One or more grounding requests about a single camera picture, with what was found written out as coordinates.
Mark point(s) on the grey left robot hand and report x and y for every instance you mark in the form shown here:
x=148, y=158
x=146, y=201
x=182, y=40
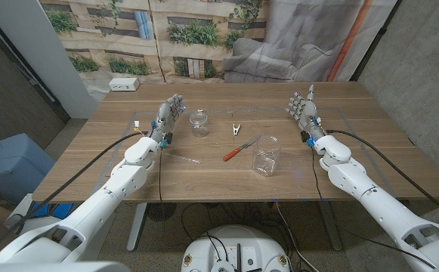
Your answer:
x=166, y=115

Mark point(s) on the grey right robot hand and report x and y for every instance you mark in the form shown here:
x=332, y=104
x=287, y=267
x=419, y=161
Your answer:
x=306, y=111

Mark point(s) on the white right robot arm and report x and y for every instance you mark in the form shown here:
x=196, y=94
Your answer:
x=378, y=204

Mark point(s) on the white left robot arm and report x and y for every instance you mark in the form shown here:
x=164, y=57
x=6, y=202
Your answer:
x=102, y=204

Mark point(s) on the small glass clasp jar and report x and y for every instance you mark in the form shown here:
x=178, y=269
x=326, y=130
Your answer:
x=199, y=122

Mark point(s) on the white power strip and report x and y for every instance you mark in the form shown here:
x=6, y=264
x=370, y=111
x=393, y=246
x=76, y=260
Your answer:
x=124, y=84

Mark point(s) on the wooden table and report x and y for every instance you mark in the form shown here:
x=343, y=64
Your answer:
x=242, y=110

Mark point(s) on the small metal clip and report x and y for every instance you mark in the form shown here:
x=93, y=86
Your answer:
x=236, y=129

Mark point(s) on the printed fabric backdrop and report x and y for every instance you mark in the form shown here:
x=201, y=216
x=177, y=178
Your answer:
x=204, y=38

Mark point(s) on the round black floor fan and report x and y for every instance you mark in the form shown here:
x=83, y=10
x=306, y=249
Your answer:
x=161, y=211

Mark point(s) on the white table leg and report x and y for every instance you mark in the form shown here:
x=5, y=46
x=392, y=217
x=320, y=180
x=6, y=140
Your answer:
x=136, y=226

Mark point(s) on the grey table leg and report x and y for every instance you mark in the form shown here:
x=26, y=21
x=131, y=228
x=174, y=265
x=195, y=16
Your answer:
x=330, y=226

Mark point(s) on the white robot torso base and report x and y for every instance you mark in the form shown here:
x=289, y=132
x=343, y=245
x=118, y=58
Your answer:
x=238, y=245

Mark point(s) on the blue grey storage bin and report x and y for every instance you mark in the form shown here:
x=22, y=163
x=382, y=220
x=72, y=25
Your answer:
x=11, y=162

